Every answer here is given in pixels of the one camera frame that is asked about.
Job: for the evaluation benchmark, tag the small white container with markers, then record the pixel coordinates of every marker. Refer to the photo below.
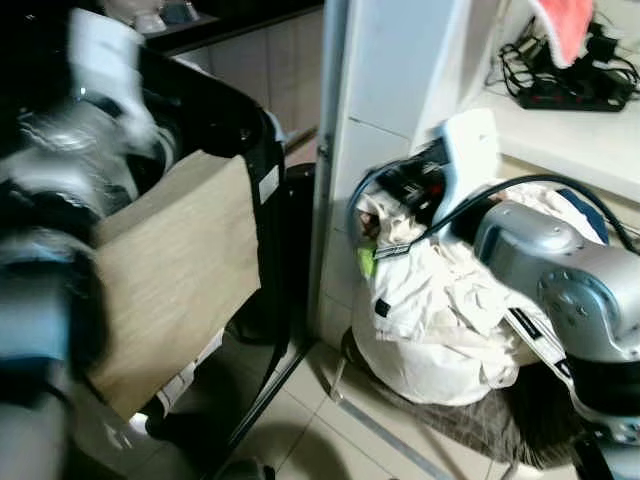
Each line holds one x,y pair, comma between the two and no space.
150,18

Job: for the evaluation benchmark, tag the white cabinet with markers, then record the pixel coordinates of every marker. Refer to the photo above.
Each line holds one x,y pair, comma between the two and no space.
380,80

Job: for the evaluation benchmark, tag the beige cloth sheet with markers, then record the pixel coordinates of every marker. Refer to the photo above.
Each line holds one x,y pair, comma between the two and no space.
175,280

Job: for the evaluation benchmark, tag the white clothes pile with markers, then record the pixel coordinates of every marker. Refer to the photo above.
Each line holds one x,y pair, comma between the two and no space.
430,310

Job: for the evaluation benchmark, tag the pink cloth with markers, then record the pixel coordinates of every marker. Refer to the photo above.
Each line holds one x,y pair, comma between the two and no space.
565,30

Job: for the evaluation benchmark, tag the black power strip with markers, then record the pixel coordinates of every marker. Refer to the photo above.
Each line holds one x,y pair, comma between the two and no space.
570,97

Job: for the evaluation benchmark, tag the green cloth piece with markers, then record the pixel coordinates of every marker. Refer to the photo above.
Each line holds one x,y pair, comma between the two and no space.
366,263

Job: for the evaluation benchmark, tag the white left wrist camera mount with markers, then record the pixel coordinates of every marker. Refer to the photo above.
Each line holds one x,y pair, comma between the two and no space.
105,60

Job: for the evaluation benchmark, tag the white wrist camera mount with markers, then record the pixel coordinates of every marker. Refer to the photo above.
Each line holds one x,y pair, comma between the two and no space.
105,60
470,150

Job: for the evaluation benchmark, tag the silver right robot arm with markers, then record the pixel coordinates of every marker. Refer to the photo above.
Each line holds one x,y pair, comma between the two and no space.
560,285

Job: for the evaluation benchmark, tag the blue garment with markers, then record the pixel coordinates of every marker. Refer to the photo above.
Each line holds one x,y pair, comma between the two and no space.
593,222

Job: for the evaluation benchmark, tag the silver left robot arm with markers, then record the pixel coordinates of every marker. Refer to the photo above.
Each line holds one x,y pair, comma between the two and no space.
60,165

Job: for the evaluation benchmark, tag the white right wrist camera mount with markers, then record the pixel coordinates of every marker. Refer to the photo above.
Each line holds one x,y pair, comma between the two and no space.
470,150

